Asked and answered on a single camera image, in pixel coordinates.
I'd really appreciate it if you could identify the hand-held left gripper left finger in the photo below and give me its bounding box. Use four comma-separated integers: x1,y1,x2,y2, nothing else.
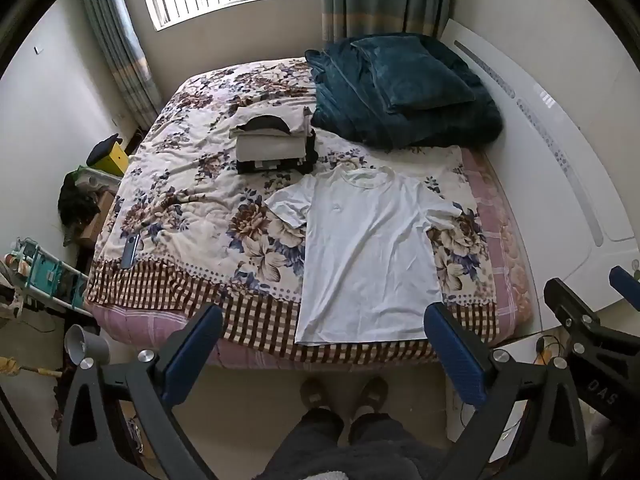
56,302,224,480

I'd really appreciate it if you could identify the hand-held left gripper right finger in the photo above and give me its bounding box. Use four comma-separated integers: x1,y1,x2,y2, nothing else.
424,302,588,480

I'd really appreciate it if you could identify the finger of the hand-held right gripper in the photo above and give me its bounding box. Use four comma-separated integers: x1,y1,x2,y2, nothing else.
543,277,608,361
609,265,640,307

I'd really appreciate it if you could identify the white t-shirt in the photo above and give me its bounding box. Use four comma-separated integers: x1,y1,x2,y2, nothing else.
264,165,463,347

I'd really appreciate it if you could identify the black clothes heap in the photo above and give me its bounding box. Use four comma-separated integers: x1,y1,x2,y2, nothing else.
57,182,101,226

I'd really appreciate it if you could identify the pink bed mattress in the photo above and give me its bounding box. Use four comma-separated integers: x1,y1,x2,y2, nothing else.
85,57,535,371

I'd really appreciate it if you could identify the person's right slipper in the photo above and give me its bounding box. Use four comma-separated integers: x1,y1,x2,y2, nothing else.
352,376,390,415

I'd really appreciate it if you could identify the grey cup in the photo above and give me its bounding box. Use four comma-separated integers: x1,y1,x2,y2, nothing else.
65,324,111,367

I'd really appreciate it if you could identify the person's right leg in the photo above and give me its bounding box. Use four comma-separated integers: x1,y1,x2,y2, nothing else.
347,412,451,480

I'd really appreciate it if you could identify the person's leg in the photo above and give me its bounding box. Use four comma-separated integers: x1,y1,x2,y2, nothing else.
262,406,351,480
347,412,451,480

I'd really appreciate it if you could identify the grey smartphone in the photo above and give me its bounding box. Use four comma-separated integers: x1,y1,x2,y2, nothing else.
121,234,142,269

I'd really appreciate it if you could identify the white headboard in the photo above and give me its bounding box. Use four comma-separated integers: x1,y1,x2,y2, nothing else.
440,17,640,313

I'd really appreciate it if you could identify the person's left leg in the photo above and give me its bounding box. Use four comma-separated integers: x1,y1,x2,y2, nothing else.
262,406,351,480

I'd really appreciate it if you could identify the yellow white stick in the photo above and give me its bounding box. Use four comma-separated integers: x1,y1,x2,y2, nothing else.
0,357,63,378

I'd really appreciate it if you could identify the teal storage rack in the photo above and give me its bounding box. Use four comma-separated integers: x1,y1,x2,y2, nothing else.
10,237,93,317

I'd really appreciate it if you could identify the cardboard box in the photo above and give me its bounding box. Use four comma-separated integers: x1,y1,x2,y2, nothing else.
77,191,118,248

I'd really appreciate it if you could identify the white plastic appliance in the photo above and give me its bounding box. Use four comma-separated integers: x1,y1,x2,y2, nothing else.
75,167,123,193

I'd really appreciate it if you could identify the cream folded garment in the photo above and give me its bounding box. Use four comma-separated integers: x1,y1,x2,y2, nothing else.
236,132,307,162

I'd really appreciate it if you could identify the black folded garment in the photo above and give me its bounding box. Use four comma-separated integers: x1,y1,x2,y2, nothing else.
236,127,319,176

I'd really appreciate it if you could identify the teal plush blanket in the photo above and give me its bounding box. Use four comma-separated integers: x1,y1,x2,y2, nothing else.
305,32,503,150

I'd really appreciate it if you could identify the teal plush pillow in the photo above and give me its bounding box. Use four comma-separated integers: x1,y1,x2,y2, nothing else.
351,34,477,113

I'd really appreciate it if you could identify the narrow blue-grey curtain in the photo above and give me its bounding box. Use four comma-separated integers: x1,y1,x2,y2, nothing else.
75,0,163,133

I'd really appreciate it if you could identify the orange cable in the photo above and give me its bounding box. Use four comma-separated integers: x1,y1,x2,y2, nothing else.
534,335,563,368

